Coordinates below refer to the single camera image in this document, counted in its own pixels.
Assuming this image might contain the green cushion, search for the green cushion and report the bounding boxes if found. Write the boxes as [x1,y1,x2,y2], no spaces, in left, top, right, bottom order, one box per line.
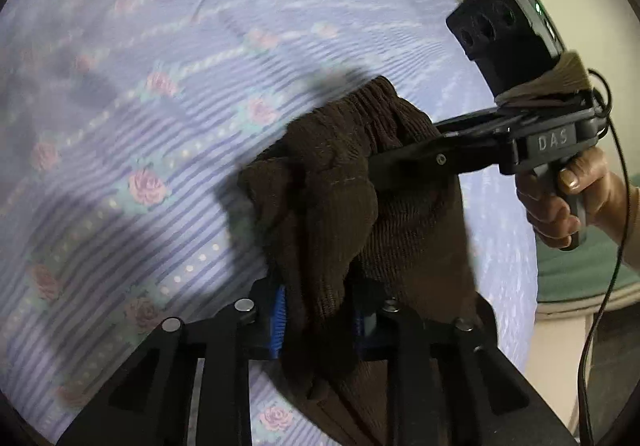
[535,223,640,303]

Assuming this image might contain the floral striped purple bedsheet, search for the floral striped purple bedsheet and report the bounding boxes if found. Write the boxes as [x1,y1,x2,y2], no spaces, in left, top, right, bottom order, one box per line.
[0,0,539,446]

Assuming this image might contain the brown corduroy pants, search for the brown corduroy pants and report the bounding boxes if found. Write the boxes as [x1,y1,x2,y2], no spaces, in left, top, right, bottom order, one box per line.
[237,76,499,446]

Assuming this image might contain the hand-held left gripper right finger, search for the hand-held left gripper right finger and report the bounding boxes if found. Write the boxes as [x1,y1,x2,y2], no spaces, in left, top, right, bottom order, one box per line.
[350,280,579,446]

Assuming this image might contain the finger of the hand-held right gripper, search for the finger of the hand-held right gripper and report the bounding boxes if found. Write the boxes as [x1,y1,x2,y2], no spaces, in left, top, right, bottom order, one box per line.
[368,109,516,193]

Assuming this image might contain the person's right hand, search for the person's right hand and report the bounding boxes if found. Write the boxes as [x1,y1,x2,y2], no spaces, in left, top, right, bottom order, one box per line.
[515,146,632,249]

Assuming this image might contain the black cable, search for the black cable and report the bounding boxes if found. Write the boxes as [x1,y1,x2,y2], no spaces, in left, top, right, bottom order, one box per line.
[578,68,629,446]

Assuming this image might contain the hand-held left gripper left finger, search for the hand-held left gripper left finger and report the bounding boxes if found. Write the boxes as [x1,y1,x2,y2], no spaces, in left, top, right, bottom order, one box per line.
[59,279,288,446]

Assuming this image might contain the person's right forearm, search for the person's right forearm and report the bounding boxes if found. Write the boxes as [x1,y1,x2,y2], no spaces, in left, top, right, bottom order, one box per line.
[618,184,640,247]

